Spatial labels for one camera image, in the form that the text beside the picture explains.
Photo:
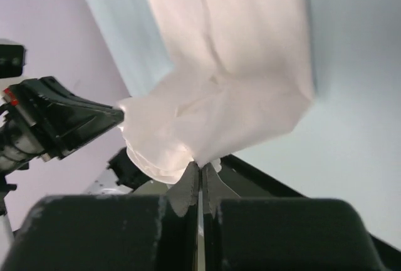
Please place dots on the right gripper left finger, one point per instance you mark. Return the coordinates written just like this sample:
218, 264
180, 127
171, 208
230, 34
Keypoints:
184, 193

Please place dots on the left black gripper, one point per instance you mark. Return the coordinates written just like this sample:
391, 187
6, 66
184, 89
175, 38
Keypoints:
43, 119

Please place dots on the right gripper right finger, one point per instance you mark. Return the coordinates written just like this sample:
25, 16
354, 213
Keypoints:
213, 190

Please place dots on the white robot print t-shirt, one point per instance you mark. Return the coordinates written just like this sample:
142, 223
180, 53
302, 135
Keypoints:
241, 75

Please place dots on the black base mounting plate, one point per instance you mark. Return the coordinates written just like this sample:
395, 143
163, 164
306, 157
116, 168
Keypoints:
248, 181

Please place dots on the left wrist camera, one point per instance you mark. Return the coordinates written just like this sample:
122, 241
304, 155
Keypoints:
12, 59

